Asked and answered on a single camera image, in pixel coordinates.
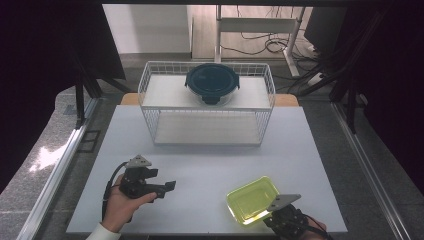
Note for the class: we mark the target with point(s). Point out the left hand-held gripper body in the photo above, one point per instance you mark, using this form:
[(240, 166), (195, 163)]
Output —
[(135, 181)]

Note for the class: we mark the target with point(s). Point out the yellow-green plastic tray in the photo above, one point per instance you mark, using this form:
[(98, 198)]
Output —
[(250, 200)]

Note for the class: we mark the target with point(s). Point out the black metal stand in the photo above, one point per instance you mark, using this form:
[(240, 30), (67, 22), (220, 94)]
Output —
[(350, 100), (80, 100)]

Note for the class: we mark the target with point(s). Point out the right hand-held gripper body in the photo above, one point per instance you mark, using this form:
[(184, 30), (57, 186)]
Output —
[(288, 218)]

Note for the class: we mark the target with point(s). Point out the round container with dark lid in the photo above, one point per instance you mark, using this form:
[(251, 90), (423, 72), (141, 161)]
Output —
[(212, 82)]

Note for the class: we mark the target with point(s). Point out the wooden table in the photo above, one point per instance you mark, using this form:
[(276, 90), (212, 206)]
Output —
[(128, 99)]

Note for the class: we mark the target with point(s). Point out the person's left hand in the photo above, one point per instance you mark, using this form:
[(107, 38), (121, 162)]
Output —
[(120, 208)]

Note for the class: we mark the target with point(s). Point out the aluminium rail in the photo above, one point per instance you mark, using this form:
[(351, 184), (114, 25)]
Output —
[(53, 176), (370, 173)]

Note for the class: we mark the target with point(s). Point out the person's right hand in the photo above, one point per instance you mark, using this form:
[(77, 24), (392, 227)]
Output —
[(315, 231)]

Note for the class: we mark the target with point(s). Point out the black curtain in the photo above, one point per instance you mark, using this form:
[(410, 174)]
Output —
[(40, 66), (400, 83)]

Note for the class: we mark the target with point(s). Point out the white power strip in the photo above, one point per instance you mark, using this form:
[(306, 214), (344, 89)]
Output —
[(316, 79)]

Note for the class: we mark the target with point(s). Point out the white metal desk frame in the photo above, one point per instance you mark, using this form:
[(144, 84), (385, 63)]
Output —
[(256, 25)]

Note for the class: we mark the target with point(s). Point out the person's left white sleeve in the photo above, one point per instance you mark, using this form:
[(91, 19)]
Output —
[(103, 233)]

